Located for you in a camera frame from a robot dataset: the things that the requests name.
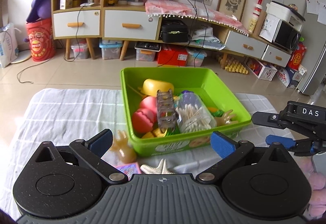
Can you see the black case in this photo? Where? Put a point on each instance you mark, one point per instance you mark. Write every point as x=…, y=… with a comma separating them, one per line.
x=174, y=31

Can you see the white printer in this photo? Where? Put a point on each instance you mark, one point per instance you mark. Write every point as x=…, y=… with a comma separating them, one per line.
x=287, y=14

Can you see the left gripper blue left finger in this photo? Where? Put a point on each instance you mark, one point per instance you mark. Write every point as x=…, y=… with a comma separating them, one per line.
x=90, y=152

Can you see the clear storage box pink lid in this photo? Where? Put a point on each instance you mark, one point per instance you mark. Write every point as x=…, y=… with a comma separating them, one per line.
x=80, y=50

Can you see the clear toy ladder block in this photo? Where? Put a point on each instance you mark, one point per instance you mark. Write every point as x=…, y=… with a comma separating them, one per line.
x=166, y=113

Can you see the pink checked cloth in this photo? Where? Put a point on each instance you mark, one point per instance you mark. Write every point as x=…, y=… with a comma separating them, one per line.
x=167, y=8

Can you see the toy corn cob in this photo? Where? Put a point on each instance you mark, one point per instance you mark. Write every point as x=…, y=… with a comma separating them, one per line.
x=157, y=133

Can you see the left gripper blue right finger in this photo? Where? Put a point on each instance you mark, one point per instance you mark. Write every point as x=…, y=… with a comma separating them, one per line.
x=232, y=154

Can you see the purple plush toy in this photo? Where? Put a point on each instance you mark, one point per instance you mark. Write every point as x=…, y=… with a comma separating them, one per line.
x=41, y=9

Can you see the white starfish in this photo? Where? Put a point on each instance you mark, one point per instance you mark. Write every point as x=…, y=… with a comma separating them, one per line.
x=160, y=169

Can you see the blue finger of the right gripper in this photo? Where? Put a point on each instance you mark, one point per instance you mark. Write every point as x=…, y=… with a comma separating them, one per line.
x=287, y=143

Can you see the white shopping bag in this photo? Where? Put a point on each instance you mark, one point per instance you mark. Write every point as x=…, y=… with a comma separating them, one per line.
x=9, y=47

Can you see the grey checked cloth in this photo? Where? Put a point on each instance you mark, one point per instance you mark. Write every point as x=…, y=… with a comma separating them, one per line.
x=62, y=116

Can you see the pink card pack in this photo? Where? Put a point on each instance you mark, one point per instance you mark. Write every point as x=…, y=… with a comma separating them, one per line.
x=129, y=169

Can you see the black microwave oven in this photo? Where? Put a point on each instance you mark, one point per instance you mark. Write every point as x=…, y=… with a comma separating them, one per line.
x=280, y=33

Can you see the clear storage box blue lid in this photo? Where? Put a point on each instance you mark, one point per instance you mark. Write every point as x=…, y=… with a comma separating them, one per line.
x=110, y=49

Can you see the tan rubber hand toy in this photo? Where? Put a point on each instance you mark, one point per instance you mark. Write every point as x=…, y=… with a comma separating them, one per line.
x=120, y=147
x=227, y=118

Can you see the red round bucket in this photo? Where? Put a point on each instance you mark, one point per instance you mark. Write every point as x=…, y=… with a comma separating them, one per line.
x=41, y=42

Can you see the pink toy pig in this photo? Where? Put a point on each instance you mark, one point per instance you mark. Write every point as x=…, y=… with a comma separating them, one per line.
x=145, y=117

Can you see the red cardboard box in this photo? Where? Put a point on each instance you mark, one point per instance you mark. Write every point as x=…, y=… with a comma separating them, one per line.
x=174, y=55

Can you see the clear cotton swab jar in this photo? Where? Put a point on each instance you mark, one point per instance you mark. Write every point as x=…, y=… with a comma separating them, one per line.
x=192, y=114

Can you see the green plastic bin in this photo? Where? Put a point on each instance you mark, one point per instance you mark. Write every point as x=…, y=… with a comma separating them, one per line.
x=215, y=95

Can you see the wooden cabinet with white drawers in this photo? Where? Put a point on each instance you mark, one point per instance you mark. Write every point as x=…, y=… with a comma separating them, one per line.
x=131, y=23

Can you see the orange yellow toy cup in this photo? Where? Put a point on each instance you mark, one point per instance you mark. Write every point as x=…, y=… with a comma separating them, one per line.
x=151, y=86

